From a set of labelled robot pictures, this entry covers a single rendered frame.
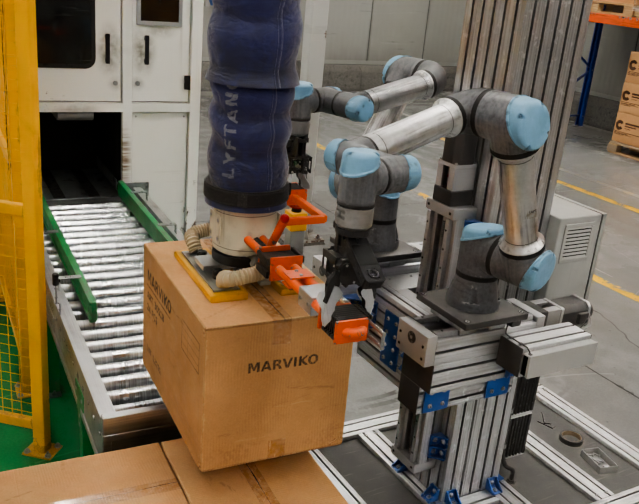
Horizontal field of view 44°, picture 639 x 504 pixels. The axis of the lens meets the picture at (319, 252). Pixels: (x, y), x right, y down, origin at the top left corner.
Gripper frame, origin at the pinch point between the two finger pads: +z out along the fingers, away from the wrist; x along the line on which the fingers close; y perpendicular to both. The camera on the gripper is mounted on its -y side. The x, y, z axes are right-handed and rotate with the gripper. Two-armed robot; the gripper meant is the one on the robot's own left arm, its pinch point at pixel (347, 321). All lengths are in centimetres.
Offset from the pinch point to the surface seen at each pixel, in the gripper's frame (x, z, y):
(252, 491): 2, 66, 36
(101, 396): 32, 60, 87
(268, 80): 1, -42, 48
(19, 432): 49, 118, 168
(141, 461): 27, 66, 58
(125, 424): 28, 62, 72
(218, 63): 11, -45, 56
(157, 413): 19, 60, 72
